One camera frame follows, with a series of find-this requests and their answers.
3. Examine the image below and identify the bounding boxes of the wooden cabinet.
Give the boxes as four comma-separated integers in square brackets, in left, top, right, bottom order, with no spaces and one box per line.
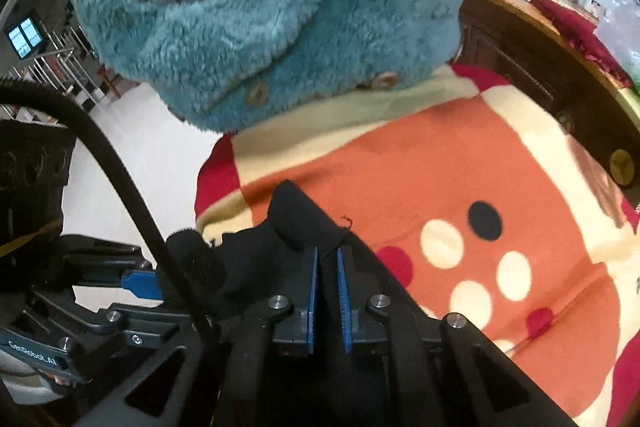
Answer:
[457,0,640,202]

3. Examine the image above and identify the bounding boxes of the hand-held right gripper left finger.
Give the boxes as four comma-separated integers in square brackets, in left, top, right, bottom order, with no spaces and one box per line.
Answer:
[75,247,321,427]

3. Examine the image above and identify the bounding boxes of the dark red cloth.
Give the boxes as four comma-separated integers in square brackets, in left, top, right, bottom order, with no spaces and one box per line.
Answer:
[530,0,633,88]

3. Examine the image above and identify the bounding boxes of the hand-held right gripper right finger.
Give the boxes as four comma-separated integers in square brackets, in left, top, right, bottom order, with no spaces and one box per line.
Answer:
[336,247,578,427]

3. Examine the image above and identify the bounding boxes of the white stair railing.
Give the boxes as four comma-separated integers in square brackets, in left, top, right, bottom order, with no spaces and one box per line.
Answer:
[0,24,101,122]

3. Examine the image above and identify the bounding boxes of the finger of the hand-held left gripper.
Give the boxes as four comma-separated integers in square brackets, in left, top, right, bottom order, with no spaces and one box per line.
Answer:
[60,234,163,305]
[60,302,206,358]

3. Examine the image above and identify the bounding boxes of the black pants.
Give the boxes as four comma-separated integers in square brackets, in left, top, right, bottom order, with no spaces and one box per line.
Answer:
[157,179,426,358]

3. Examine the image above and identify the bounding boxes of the black cable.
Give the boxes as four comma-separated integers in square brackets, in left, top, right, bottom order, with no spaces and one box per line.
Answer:
[0,76,218,340]

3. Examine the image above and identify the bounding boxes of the teal fleece jacket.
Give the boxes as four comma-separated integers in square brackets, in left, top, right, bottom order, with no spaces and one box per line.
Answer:
[52,0,476,134]

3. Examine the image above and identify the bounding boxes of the orange dotted printed blanket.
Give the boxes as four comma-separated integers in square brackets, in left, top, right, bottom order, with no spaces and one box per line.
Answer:
[195,62,640,427]

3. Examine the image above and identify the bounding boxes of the clear plastic bag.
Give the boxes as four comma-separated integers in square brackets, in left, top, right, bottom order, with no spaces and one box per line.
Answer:
[597,0,640,78]

